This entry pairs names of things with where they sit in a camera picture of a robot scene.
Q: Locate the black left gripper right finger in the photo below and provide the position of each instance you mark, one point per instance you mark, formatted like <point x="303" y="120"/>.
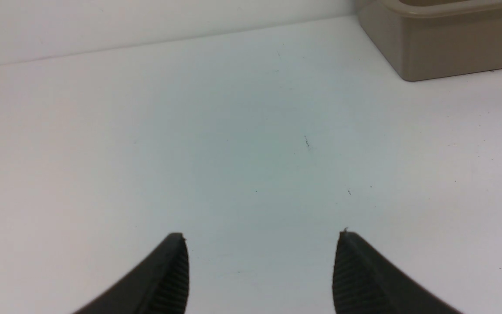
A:
<point x="365" y="282"/>

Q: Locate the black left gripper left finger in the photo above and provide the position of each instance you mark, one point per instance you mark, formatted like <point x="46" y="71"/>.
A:
<point x="159" y="284"/>

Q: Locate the tan plastic bin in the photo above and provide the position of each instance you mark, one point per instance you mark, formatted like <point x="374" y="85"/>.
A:
<point x="431" y="39"/>

